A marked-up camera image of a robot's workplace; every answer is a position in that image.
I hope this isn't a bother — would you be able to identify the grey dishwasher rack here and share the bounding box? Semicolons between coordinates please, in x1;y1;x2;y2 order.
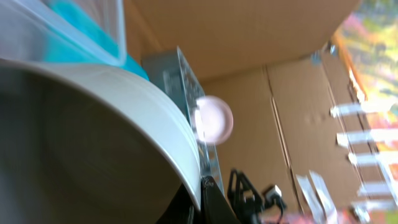
142;47;224;193

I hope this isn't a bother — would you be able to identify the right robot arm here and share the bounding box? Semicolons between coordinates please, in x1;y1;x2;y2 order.
227;169;287;224

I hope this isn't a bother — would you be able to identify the teal serving tray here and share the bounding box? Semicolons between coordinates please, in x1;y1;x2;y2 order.
44;0;148;79

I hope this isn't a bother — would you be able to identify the clear plastic bin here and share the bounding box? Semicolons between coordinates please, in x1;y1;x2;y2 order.
1;0;127;66

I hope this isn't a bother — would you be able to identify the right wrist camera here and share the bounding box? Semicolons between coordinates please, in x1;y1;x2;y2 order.
262;185;282;201

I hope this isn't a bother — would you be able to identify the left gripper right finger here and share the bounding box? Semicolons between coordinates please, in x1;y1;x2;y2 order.
201;176;240;224

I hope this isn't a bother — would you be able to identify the grey bowl with food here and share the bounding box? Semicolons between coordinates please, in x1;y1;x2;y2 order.
1;60;201;223

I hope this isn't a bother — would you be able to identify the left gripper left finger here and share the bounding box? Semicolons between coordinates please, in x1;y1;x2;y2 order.
156;184;195;224

